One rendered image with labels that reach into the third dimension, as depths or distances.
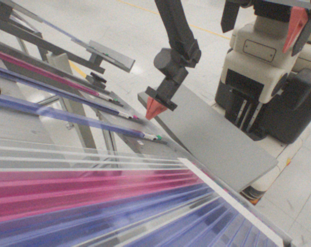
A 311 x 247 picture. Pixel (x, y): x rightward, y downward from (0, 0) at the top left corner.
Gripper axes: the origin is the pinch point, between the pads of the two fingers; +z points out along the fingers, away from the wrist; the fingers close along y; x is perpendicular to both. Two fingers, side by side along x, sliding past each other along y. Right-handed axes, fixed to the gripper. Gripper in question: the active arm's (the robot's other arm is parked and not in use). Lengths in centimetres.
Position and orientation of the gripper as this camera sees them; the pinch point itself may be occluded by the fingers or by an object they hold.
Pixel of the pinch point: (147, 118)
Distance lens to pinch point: 65.5
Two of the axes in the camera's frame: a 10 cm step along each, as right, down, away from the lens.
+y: 6.5, 5.3, -5.4
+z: -5.5, 8.2, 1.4
